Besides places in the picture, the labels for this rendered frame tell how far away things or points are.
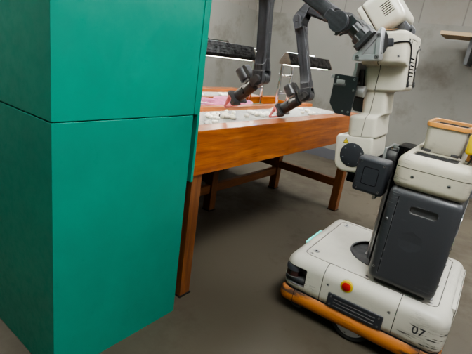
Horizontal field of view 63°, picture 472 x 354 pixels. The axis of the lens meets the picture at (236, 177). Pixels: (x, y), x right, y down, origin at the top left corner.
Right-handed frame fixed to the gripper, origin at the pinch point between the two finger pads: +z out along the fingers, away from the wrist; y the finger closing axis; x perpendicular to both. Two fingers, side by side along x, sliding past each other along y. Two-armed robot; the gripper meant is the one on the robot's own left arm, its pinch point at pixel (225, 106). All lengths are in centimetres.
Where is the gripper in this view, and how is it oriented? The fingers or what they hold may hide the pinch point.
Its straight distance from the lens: 192.9
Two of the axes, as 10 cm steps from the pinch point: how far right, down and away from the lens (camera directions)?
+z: -6.8, 4.0, 6.2
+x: 4.0, 9.0, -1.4
